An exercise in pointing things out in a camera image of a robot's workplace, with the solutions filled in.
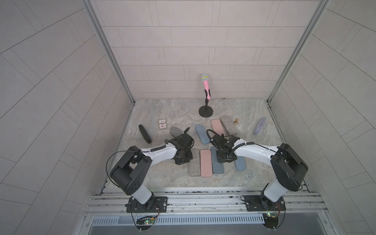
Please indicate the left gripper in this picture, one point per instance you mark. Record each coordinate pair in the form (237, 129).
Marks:
(189, 152)

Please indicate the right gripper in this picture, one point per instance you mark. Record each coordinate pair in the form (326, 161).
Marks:
(228, 160)

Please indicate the pink grey case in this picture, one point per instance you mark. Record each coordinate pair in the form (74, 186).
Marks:
(217, 127)

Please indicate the clear case pink glasses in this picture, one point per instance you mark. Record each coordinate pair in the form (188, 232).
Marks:
(201, 132)

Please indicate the mint case yellow glasses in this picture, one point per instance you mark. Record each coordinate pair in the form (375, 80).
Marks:
(194, 164)

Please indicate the blue case beige lining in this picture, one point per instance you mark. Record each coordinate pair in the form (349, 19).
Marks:
(240, 163)

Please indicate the grey purple glasses case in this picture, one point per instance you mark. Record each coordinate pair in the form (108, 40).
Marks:
(259, 126)

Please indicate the brown black glasses case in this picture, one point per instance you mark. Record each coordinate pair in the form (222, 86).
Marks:
(145, 134)

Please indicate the beige case with glasses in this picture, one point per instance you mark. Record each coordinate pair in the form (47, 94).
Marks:
(176, 132)

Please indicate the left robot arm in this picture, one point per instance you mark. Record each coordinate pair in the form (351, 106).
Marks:
(129, 172)

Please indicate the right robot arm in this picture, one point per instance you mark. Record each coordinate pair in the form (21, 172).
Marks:
(288, 166)

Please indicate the playing card box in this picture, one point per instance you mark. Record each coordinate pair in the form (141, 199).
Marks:
(162, 124)

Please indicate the pink toy microphone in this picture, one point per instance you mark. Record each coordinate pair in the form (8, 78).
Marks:
(205, 80)

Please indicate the left circuit board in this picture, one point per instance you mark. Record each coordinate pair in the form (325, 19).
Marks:
(147, 220)

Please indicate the circuit board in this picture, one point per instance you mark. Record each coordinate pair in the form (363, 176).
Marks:
(147, 220)
(271, 221)

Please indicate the right circuit board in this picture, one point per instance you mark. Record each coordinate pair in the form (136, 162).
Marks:
(271, 221)

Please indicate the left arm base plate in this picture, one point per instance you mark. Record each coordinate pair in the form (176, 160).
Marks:
(153, 205)

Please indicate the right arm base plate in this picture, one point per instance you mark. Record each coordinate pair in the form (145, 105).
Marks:
(263, 204)

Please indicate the aluminium mounting rail frame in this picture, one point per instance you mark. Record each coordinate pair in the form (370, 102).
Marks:
(306, 212)

